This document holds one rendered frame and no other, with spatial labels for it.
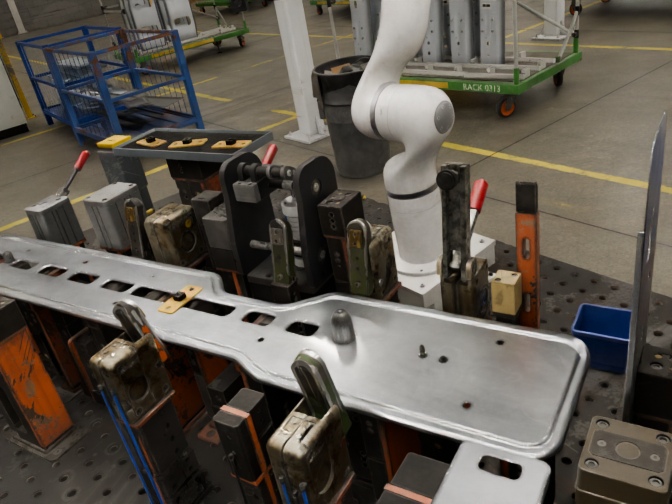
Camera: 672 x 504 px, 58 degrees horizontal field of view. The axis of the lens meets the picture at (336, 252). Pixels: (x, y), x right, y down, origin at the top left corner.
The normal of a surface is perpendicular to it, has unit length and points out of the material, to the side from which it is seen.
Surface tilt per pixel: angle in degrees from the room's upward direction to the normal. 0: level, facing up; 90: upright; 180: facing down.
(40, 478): 0
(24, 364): 90
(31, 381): 90
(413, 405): 0
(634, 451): 0
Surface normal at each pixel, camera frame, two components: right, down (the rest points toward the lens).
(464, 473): -0.16, -0.87
